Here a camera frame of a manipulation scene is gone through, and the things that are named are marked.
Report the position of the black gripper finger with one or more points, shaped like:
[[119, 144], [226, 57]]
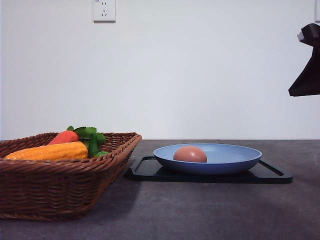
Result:
[[308, 82]]

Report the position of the blue round plate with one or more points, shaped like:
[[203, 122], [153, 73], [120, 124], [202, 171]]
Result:
[[222, 159]]

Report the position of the brown egg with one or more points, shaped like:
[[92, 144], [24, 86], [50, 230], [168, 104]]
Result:
[[190, 154]]

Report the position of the brown wicker basket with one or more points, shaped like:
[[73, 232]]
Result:
[[58, 189]]

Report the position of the black rectangular tray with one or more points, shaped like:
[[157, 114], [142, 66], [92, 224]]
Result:
[[147, 170]]

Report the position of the green leafy toy vegetable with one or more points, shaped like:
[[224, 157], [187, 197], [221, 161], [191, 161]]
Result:
[[91, 138]]

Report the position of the yellow toy corn cob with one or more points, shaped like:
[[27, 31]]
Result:
[[52, 152]]

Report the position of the orange toy carrot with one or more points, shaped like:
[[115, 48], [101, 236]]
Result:
[[66, 136]]

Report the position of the white wall plate right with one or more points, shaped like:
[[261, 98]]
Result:
[[317, 10]]

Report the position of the white wall power socket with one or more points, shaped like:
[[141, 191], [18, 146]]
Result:
[[103, 11]]

